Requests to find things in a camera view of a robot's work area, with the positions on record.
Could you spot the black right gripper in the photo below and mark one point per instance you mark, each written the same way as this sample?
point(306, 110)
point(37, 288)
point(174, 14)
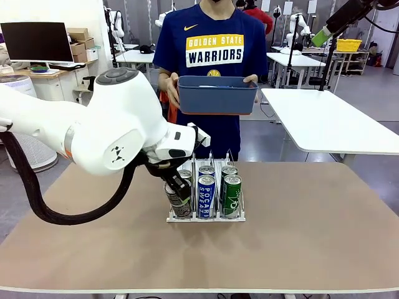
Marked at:
point(363, 4)

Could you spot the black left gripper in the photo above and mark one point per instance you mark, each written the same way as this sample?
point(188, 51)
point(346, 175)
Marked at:
point(165, 169)

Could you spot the black Pepsi can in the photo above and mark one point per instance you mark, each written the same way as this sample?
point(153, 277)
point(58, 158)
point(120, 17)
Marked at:
point(182, 210)
point(186, 173)

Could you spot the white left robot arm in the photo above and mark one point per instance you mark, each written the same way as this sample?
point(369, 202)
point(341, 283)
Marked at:
point(109, 124)

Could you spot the person's right forearm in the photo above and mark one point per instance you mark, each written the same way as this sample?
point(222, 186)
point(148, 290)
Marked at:
point(162, 79)

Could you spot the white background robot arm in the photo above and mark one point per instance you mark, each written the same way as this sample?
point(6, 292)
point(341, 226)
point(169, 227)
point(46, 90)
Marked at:
point(116, 28)
point(162, 18)
point(297, 25)

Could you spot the clear white can dispenser rack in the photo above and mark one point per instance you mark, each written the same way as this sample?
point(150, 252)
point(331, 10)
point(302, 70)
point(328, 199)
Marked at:
point(218, 219)

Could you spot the person's right hand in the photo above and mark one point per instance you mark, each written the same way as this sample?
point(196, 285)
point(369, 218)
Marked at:
point(173, 90)

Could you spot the person's left hand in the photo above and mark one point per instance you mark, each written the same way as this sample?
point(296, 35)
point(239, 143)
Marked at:
point(252, 78)

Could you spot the blue Pocari Sweat can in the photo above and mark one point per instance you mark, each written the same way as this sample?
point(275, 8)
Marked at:
point(206, 199)
point(206, 170)

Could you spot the yellow plastic crate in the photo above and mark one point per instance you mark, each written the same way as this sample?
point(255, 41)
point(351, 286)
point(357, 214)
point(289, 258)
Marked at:
point(349, 45)

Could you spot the wooden shelf rack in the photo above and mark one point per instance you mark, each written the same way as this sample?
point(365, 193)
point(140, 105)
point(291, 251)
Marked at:
point(352, 52)

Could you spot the black tripod stand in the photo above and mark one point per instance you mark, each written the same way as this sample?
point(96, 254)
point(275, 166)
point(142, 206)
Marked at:
point(329, 59)

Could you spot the green soda can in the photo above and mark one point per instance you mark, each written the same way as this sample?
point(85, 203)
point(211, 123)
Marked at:
point(232, 196)
point(229, 170)

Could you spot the red fire extinguisher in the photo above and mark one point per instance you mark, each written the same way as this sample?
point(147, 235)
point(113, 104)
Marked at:
point(377, 59)

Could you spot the white background desk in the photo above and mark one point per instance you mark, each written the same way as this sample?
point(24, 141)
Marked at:
point(134, 56)
point(299, 59)

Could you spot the orange jacket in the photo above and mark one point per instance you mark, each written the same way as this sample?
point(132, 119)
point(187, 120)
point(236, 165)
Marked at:
point(171, 113)

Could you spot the person in red jacket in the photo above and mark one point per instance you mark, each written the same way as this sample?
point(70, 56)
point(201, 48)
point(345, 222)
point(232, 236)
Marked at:
point(260, 15)

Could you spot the large white table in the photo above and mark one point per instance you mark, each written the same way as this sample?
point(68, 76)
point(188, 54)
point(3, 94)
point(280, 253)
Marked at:
point(327, 124)

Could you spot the person in blue Warriors shirt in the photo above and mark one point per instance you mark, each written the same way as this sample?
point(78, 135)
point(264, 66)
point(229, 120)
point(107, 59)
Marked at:
point(215, 18)

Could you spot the black hat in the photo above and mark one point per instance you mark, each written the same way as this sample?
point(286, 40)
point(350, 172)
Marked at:
point(88, 82)

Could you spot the black cap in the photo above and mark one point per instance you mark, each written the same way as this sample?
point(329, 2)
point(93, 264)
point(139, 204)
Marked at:
point(146, 49)

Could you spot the small white box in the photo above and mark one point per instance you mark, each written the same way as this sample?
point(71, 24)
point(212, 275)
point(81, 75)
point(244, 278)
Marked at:
point(92, 55)

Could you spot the white cabinet with wooden top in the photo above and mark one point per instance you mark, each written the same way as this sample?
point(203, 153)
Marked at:
point(59, 84)

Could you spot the brown cardboard box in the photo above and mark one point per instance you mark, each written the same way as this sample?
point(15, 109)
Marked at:
point(78, 33)
point(88, 43)
point(80, 57)
point(77, 49)

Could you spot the blue plate with green contents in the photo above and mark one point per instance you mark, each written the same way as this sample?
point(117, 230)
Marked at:
point(39, 68)

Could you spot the white cylindrical air purifier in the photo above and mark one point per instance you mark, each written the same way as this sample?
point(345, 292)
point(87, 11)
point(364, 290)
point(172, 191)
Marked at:
point(18, 85)

